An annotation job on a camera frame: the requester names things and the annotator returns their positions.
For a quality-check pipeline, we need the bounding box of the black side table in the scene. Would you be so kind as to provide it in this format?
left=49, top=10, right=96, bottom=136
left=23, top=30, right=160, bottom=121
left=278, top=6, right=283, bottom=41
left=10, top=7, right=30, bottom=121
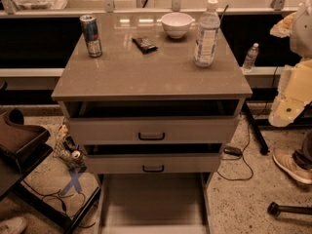
left=0, top=143, right=101, bottom=234

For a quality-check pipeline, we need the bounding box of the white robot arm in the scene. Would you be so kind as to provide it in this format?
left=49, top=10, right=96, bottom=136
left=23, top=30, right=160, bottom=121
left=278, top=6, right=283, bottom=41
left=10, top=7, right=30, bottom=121
left=268, top=0, right=312, bottom=127

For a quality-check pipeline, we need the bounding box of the tan shoe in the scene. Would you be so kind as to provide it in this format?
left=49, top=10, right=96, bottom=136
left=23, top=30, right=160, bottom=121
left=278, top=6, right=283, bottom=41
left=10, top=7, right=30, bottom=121
left=273, top=148, right=312, bottom=185

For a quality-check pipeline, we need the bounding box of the drawer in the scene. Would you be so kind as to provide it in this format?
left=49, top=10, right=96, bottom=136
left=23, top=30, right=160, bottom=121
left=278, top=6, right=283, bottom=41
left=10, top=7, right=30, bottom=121
left=85, top=143, right=222, bottom=174
left=63, top=98, right=244, bottom=145
left=94, top=174, right=212, bottom=234

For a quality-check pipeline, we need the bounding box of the white bowl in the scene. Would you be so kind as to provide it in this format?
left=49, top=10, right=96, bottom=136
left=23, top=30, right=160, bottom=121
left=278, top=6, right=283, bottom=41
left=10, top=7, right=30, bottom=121
left=161, top=13, right=193, bottom=39

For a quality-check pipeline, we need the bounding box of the clear plastic water bottle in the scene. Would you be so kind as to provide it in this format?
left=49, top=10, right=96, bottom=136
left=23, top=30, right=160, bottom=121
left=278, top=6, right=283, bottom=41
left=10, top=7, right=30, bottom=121
left=193, top=0, right=220, bottom=67

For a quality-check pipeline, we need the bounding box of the middle drawer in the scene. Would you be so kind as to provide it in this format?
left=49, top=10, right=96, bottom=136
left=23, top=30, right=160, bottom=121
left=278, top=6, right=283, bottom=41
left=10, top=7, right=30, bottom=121
left=85, top=143, right=222, bottom=174

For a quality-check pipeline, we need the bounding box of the black chair leg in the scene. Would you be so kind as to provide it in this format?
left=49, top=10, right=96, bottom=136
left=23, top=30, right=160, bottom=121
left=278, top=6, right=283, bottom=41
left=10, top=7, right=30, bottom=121
left=267, top=202, right=312, bottom=217

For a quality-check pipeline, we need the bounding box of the bottom drawer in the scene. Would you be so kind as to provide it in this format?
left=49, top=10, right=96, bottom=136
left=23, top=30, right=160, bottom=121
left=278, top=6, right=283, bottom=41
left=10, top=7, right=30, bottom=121
left=94, top=174, right=212, bottom=234

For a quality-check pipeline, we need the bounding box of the blue energy drink can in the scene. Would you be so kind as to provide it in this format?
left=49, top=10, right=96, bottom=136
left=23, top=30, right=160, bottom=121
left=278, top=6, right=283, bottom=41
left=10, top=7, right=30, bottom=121
left=80, top=15, right=102, bottom=58

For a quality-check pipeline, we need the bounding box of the black power adapter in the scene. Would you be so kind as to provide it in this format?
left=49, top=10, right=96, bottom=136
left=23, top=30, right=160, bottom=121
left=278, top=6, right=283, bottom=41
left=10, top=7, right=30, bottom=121
left=223, top=146, right=243, bottom=157

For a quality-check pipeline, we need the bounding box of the blue tape cross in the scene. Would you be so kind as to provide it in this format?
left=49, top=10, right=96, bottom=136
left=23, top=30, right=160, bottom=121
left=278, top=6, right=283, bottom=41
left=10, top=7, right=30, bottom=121
left=59, top=167, right=87, bottom=196

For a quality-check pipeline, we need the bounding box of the wire basket with cans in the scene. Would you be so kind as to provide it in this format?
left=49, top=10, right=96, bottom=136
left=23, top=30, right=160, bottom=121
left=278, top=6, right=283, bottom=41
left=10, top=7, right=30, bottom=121
left=53, top=124, right=85, bottom=169

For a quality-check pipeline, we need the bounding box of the black snack packet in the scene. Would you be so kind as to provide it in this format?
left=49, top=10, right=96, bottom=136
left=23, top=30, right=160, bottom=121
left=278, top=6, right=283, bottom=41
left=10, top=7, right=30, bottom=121
left=133, top=37, right=158, bottom=54

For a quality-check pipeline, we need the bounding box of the top drawer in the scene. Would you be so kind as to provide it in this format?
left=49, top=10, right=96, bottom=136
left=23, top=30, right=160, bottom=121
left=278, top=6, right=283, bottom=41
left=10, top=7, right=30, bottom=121
left=63, top=98, right=244, bottom=145

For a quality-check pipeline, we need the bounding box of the grey drawer cabinet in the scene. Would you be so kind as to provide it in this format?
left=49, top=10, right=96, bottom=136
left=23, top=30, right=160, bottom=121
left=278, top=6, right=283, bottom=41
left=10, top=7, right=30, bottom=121
left=51, top=11, right=254, bottom=234

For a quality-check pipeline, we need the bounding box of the white shoe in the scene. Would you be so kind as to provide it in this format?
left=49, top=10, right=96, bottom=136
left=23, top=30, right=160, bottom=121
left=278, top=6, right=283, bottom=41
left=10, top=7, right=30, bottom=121
left=0, top=216, right=27, bottom=234

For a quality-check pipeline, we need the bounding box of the small background water bottle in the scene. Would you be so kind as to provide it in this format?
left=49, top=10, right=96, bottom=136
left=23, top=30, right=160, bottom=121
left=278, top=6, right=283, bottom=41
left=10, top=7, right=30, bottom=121
left=242, top=43, right=259, bottom=73

